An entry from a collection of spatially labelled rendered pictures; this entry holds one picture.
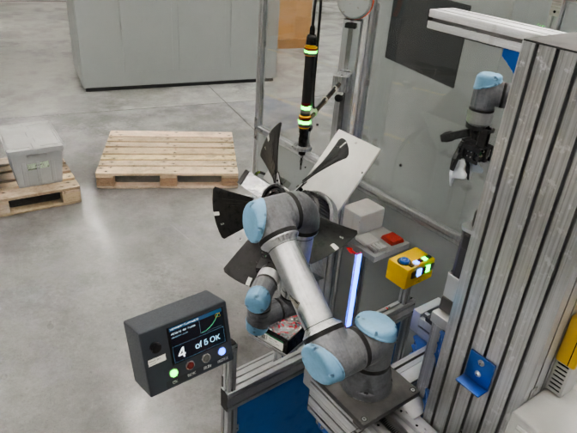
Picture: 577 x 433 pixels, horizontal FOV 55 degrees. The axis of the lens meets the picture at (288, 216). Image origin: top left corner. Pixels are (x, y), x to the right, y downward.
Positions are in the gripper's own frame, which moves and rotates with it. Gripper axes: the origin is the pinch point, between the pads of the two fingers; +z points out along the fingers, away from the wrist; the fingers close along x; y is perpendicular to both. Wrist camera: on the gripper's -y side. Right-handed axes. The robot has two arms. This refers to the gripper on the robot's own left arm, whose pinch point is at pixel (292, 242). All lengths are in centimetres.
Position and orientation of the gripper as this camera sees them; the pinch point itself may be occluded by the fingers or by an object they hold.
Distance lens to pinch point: 199.2
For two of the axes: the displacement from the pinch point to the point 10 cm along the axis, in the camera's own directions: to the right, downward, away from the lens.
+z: 2.7, -5.1, 8.2
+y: -9.6, -1.6, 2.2
